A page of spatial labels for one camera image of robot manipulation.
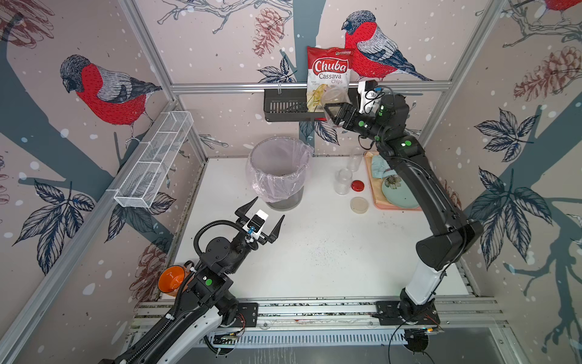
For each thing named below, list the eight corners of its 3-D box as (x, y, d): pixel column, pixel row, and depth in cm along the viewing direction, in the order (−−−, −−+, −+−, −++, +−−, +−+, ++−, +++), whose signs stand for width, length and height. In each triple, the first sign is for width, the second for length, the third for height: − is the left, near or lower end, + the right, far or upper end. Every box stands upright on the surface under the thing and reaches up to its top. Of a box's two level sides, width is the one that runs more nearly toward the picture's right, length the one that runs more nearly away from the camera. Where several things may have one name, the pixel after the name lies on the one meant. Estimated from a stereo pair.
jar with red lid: (334, 195, 108) (338, 178, 98) (333, 185, 112) (336, 168, 102) (347, 195, 108) (352, 178, 98) (346, 185, 112) (350, 168, 102)
